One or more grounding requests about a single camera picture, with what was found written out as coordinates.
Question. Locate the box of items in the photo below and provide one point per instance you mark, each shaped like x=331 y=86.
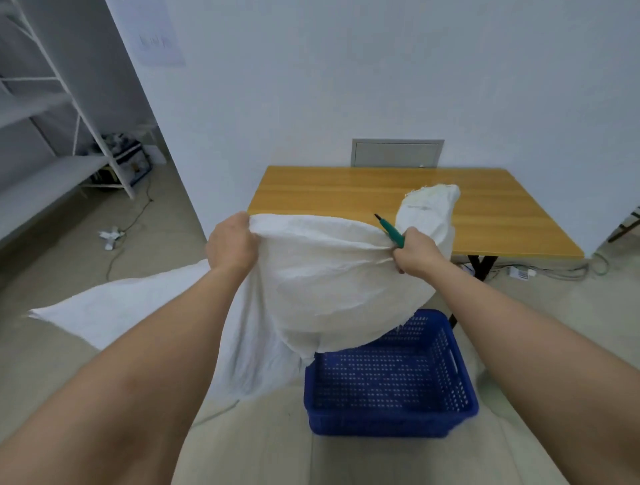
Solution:
x=125 y=157

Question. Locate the person's right hand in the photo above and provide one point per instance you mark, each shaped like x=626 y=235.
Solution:
x=419 y=254

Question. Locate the white cloth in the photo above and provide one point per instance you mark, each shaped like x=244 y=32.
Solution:
x=320 y=295

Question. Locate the wooden folding table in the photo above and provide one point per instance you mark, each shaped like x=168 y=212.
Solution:
x=420 y=210

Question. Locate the white plug adapter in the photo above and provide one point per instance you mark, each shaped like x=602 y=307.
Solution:
x=111 y=237

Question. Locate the green pen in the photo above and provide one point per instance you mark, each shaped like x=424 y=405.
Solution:
x=390 y=231

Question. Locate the person's right forearm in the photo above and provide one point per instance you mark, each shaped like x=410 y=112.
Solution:
x=545 y=364

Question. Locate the white power strip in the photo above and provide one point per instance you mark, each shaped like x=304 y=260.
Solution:
x=521 y=273

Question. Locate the person's left fingers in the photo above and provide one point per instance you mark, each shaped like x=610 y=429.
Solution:
x=246 y=225

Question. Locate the white metal shelf rack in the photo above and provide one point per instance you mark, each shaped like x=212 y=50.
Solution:
x=55 y=125

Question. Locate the person's left hand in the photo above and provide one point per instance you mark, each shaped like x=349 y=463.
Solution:
x=231 y=246

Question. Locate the grey wall panel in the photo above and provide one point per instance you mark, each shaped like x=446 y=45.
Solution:
x=397 y=153

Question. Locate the blue plastic basket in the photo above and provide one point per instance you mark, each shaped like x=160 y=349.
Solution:
x=395 y=384

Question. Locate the person's left forearm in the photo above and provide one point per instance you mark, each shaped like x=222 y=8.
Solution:
x=125 y=374

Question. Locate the person's right fingers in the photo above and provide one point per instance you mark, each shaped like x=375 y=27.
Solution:
x=403 y=245

